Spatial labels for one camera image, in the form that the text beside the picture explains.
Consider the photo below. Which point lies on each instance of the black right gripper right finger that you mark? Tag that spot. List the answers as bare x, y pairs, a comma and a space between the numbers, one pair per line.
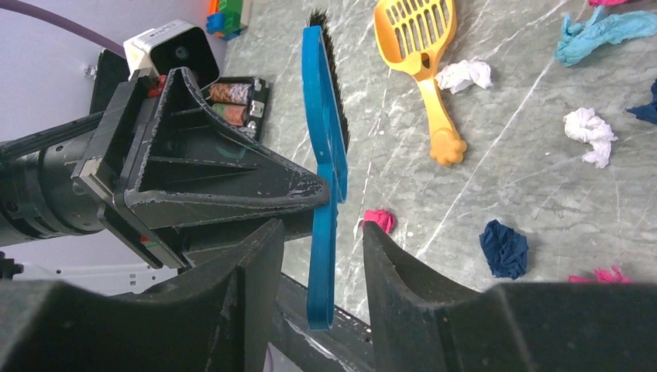
423, 321

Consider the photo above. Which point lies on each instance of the navy paper scrap middle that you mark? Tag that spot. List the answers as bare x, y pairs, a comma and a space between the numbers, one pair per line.
646, 112

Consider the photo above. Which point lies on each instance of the navy paper scrap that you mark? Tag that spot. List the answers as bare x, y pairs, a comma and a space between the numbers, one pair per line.
646, 112
505, 250

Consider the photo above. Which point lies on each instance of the pink paper scrap left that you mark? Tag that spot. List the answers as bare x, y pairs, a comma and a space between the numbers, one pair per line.
385, 219

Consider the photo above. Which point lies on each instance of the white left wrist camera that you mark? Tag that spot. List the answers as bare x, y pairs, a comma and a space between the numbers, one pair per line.
176, 44

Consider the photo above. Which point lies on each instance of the black open case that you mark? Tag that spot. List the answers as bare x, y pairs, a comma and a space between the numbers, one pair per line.
240, 101

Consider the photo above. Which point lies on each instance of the magenta paper scrap large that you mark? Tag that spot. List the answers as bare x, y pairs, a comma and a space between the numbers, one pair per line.
608, 2

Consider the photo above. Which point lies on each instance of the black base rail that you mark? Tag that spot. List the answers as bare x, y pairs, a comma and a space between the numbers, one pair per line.
346, 347

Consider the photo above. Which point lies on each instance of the blue hand brush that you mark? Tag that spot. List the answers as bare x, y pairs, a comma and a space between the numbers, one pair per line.
328, 130

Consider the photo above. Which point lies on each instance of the pink paper scrap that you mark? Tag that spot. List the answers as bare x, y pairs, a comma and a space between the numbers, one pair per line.
385, 219
613, 275

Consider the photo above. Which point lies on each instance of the white paper scrap near scoop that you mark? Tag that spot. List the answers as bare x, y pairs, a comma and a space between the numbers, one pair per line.
459, 76

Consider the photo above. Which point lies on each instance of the orange slotted scoop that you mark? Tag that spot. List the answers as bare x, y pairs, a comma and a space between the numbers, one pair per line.
412, 36

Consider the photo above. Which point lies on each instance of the orange ring toy bricks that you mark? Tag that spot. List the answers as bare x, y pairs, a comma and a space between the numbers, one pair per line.
227, 19

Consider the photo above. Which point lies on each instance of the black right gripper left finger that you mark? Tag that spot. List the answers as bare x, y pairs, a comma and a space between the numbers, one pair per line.
214, 317

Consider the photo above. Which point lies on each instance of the teal paper scrap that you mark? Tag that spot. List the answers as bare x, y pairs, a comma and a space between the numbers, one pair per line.
579, 39

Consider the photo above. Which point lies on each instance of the pink paper scrap front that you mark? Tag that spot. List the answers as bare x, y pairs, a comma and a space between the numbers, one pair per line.
613, 275

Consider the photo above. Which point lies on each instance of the navy paper scrap front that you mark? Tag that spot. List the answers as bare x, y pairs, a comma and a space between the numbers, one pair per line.
505, 250

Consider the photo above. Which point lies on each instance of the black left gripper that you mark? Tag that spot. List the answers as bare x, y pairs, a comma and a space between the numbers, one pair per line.
188, 168

